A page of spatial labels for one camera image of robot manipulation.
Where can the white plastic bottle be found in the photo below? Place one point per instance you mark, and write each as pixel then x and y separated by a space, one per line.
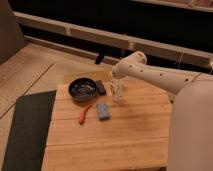
pixel 116 90

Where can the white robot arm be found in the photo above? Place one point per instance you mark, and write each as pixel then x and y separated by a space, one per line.
pixel 190 142

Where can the small black block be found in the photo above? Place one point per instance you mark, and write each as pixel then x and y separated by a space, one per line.
pixel 100 87

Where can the blue sponge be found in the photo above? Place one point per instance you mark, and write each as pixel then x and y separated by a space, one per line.
pixel 102 110

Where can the dark blue bowl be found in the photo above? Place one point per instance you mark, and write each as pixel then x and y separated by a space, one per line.
pixel 82 89

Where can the black table leg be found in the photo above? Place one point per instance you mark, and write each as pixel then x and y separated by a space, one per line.
pixel 101 55

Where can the orange red tool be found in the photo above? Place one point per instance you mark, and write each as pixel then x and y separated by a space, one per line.
pixel 83 114

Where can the wooden low table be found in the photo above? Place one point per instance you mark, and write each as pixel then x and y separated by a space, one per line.
pixel 135 136

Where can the dark grey floor mat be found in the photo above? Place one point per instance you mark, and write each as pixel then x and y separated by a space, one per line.
pixel 28 133

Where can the long wooden rail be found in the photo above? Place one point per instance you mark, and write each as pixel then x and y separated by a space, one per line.
pixel 162 50

